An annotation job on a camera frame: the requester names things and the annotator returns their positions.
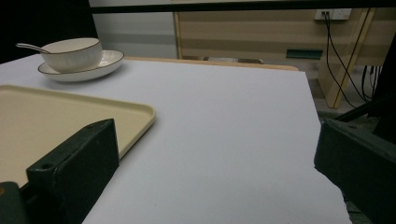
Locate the white wall socket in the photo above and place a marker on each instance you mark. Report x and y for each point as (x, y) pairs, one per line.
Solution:
(339, 14)

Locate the metal spoon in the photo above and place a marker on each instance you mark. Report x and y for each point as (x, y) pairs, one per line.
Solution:
(31, 47)

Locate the black metal stand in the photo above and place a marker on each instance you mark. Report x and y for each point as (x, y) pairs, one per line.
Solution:
(384, 93)

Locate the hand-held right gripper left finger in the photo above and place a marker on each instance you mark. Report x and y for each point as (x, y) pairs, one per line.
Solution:
(77, 168)

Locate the white ribbed bowl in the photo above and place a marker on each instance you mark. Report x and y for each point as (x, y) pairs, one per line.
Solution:
(73, 54)

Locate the white plate with dark rim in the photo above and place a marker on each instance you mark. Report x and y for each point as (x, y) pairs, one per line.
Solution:
(106, 63)

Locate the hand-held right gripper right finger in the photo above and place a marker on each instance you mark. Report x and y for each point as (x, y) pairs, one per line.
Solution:
(361, 168)

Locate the cream plastic tray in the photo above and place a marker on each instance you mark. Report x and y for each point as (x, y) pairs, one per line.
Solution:
(40, 124)

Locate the wooden cabinet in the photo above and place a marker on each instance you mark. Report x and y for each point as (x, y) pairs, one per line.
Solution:
(249, 34)

